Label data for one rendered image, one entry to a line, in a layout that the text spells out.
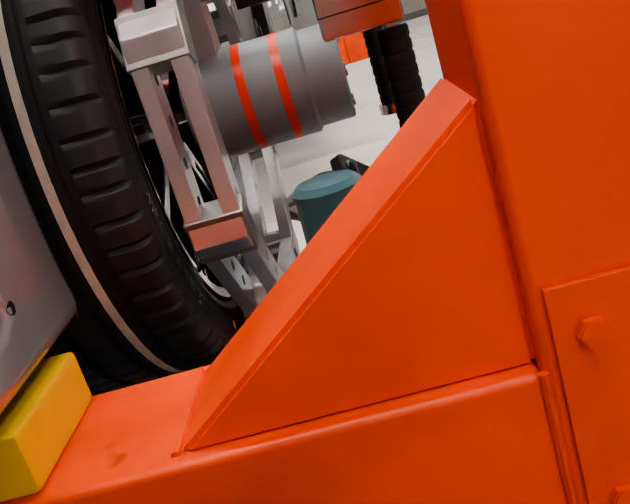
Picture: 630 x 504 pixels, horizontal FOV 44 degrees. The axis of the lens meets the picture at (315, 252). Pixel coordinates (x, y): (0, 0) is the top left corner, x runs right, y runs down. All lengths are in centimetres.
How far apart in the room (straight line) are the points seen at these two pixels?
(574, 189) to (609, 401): 15
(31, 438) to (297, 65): 57
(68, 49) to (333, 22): 27
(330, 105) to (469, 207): 53
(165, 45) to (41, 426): 38
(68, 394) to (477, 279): 35
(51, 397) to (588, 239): 41
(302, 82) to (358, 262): 51
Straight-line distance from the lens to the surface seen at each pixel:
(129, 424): 65
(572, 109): 49
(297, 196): 94
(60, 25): 79
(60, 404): 66
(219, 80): 101
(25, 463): 61
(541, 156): 49
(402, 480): 57
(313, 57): 100
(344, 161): 123
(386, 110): 122
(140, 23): 81
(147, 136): 97
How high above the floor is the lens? 95
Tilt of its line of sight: 18 degrees down
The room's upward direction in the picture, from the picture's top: 17 degrees counter-clockwise
